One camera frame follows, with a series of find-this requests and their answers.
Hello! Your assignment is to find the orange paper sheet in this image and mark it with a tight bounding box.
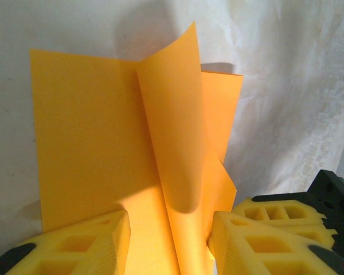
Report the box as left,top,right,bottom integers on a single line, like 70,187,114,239
29,20,244,275

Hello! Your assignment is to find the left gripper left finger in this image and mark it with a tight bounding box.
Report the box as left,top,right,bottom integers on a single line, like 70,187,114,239
0,209,132,275

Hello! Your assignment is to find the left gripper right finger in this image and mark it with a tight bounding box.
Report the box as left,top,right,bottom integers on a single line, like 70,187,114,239
207,211,344,275

